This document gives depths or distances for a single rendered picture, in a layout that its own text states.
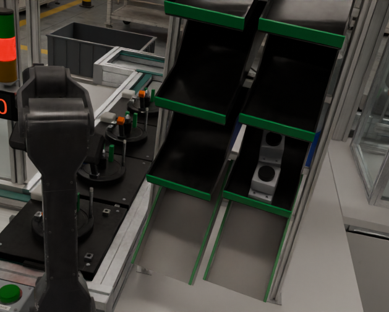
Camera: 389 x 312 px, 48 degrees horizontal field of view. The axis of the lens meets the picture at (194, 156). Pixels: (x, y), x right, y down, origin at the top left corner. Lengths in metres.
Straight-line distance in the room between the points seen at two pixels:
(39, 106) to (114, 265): 0.56
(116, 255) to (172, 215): 0.17
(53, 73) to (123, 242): 0.58
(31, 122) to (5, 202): 0.75
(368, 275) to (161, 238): 0.94
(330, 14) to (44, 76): 0.46
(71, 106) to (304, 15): 0.42
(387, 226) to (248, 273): 0.73
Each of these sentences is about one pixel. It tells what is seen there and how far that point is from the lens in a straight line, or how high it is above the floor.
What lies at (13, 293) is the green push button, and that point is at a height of 0.97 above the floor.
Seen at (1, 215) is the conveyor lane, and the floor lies 0.92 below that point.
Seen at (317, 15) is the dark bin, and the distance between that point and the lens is 0.77.
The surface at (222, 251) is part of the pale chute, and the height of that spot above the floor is 1.04.
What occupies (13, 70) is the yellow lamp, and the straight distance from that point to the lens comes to 1.09.
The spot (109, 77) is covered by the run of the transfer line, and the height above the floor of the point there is 0.91.
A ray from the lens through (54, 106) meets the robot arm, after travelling 0.52.
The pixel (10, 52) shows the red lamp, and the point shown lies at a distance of 1.08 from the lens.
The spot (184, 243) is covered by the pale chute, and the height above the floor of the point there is 1.04.
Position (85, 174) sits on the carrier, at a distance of 1.24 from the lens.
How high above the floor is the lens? 1.66
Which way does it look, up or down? 29 degrees down
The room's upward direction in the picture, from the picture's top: 9 degrees clockwise
